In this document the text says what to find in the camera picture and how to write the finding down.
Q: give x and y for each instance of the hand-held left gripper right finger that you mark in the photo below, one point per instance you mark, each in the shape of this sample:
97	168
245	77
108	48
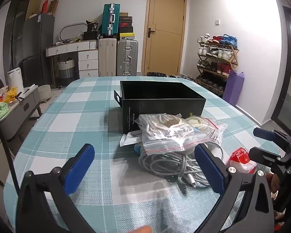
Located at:
208	168

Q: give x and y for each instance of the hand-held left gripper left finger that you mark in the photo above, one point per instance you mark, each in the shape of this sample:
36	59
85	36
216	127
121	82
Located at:
80	166

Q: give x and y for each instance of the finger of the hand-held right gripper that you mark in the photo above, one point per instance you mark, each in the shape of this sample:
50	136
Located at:
264	134
259	155

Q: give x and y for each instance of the red white packet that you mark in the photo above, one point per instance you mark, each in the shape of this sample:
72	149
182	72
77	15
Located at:
240	160

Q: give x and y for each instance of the black cardboard box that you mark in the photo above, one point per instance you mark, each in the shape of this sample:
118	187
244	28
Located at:
160	106

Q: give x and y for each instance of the person's left hand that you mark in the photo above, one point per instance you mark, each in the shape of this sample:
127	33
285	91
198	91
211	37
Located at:
141	230

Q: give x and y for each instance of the teal checked tablecloth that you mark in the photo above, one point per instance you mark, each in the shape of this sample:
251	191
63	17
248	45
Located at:
75	116

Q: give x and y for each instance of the purple paper bag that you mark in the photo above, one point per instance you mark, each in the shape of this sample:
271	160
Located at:
234	89

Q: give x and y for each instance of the dark framed glass door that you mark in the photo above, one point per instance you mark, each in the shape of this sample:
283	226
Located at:
287	77

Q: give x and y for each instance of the beige round stool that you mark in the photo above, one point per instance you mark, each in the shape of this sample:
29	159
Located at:
44	93

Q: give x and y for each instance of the wooden shoe rack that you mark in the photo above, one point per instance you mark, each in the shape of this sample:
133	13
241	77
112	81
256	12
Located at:
234	58

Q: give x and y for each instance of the grey side cabinet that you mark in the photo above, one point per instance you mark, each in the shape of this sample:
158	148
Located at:
14	116

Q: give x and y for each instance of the rows of racked shoes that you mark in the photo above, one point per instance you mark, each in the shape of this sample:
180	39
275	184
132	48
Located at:
220	53

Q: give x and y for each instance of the white grey laundry basket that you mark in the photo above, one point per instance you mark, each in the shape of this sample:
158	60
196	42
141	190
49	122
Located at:
66	70

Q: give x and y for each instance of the yellow plastic bag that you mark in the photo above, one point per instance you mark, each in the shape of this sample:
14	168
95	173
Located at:
12	93

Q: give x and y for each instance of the white drawer cabinet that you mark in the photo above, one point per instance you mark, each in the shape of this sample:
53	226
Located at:
88	64

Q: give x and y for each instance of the row of dark floor shoes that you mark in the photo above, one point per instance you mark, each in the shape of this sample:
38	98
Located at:
165	74

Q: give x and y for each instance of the beige suitcase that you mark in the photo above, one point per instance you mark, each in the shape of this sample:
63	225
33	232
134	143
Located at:
107	58

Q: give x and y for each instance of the silver suitcase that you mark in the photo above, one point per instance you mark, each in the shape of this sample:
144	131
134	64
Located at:
126	58

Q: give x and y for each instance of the white dressing desk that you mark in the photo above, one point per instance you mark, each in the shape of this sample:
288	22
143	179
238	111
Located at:
63	48

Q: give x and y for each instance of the wooden door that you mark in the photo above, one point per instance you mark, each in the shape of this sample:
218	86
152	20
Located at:
165	48

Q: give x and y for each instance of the dark grey refrigerator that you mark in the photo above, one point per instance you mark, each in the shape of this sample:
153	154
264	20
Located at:
36	41

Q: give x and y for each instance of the black yellow shoe box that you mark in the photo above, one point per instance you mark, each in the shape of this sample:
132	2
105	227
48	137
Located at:
126	36

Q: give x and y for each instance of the black paper bag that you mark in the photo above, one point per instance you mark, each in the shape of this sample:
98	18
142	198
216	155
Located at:
91	28

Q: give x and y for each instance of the red black shoe box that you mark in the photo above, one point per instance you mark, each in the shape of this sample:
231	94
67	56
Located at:
125	24

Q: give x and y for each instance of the teal suitcase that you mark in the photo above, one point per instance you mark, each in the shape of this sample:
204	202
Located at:
109	19

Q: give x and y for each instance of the brown shoe box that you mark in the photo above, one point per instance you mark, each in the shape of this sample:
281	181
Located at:
123	14

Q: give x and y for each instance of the brown cardboard box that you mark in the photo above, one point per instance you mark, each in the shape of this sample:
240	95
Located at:
53	7

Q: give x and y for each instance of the red paper bag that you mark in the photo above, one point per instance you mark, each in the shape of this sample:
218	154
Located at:
45	6

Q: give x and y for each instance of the flat cardboard sheet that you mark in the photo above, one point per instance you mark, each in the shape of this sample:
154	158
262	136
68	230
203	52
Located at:
35	2

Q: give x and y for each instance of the white light switch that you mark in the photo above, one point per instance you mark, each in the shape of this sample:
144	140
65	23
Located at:
217	22

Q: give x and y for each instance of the oval mirror frame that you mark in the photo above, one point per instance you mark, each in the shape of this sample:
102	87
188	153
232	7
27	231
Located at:
63	30

